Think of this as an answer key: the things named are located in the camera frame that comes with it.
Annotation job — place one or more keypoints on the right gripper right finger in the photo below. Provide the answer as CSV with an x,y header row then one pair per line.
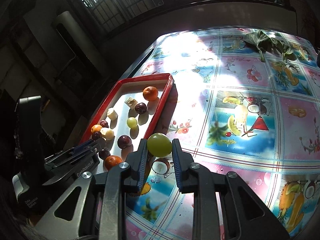
x,y
185,180

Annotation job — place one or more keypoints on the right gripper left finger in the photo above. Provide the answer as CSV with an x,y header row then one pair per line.
x,y
137,161

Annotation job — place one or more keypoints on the large orange mandarin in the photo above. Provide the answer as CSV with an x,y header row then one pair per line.
x,y
112,161

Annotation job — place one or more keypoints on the red dried jujube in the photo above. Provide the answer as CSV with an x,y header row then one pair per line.
x,y
104,123

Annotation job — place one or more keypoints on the dark purple plum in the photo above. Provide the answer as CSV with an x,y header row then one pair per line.
x,y
141,108

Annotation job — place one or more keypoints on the walnut shaped pastry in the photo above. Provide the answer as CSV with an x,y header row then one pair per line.
x,y
131,102

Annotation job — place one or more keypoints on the dark grape in tray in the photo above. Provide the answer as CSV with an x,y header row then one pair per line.
x,y
124,141

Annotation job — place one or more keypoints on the yellow green grape in tray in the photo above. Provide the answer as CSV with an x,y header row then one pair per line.
x,y
132,122

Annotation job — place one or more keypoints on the small orange in tray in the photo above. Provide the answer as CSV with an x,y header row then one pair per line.
x,y
96,128

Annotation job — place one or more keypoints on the red rimmed white tray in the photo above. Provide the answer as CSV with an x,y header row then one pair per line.
x,y
132,109

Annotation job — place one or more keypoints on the fruit patterned tablecloth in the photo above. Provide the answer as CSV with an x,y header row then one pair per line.
x,y
234,113

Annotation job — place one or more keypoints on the green leafy vegetable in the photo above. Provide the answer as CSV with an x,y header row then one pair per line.
x,y
263,43

